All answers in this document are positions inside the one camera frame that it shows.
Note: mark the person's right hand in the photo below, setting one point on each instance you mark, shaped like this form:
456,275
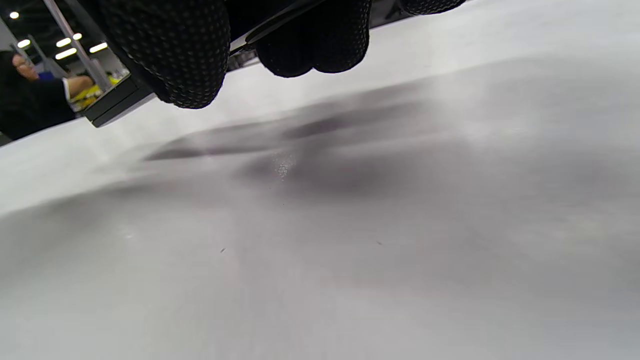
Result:
175,55

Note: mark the black remote control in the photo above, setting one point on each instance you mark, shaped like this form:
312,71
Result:
115,102

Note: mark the group of ceiling lights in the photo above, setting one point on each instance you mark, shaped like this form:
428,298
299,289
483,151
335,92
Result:
98,47

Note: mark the silver aluminium post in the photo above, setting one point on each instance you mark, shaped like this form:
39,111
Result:
80,50

